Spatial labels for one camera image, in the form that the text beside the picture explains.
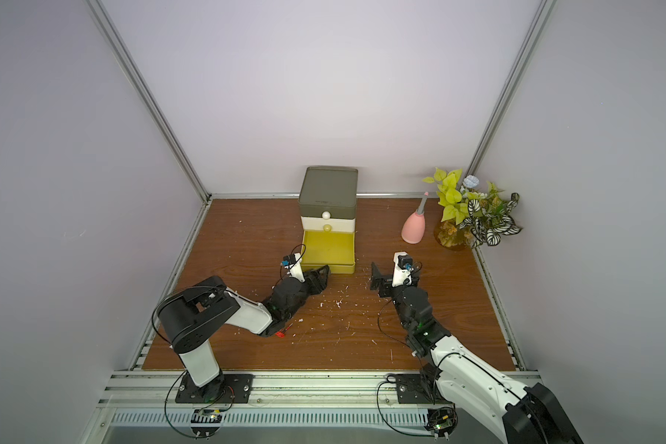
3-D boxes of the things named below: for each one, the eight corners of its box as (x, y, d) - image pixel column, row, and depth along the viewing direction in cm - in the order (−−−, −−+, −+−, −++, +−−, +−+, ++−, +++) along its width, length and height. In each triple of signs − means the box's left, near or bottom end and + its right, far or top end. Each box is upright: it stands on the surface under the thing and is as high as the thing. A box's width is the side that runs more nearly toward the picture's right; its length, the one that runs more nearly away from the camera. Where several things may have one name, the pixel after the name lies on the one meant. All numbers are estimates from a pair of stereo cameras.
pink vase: (403, 243, 106) (408, 225, 97) (401, 232, 110) (405, 213, 101) (423, 243, 106) (429, 224, 97) (420, 232, 109) (426, 213, 101)
